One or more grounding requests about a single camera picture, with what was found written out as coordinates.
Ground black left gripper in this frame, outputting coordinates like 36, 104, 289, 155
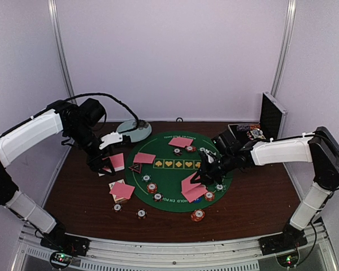
66, 123, 116, 176

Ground aluminium front rail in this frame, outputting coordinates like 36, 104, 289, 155
9, 222, 339, 270

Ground round green poker mat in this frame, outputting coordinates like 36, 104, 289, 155
125, 131, 233, 213

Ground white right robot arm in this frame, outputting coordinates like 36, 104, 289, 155
190, 126, 339, 250

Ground single brown chip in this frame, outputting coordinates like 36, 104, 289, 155
112, 203, 123, 212

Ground left aluminium frame post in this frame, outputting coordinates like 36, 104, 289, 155
47, 0, 84, 126

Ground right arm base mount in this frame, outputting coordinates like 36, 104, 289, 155
259, 230, 308, 255

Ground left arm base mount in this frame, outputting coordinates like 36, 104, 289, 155
40, 219, 90, 257

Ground black triangular dealer button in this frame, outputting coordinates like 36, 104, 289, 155
129, 163, 142, 174

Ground right aluminium frame post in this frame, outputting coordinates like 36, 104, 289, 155
271, 0, 297, 97

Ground brown chips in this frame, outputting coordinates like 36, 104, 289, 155
153, 193, 164, 202
173, 148, 182, 156

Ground red-backed cards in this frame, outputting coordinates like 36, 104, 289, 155
110, 182, 135, 199
133, 152, 156, 164
168, 137, 193, 148
181, 186, 208, 203

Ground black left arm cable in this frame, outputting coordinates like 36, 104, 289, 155
67, 93, 144, 133

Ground small red chip stack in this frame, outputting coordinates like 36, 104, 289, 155
185, 146, 197, 152

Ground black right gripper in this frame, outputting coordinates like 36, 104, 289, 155
190, 152, 235, 185

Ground red poker chip stack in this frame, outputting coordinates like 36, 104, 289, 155
190, 209, 205, 222

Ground red chips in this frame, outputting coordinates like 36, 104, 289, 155
204, 191, 215, 202
147, 183, 158, 194

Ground loose red-backed cards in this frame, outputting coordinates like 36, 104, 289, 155
110, 182, 135, 199

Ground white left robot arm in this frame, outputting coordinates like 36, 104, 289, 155
0, 98, 123, 251

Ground single red-backed playing card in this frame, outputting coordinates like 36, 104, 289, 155
181, 173, 202, 193

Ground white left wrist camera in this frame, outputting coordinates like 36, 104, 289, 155
99, 132, 131, 150

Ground playing card box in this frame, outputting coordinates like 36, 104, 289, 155
108, 179, 127, 203

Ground light blue flower plate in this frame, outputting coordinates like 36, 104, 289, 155
116, 119, 152, 143

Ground aluminium frame post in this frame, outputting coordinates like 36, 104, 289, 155
271, 0, 297, 97
47, 0, 84, 126

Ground brown poker chip stack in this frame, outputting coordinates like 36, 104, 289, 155
136, 209, 147, 220

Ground aluminium poker case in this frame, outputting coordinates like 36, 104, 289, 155
228, 92, 288, 144

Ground red-backed playing card deck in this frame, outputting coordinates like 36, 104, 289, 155
104, 153, 125, 172

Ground blue small blind button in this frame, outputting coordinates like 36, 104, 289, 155
192, 198, 202, 203

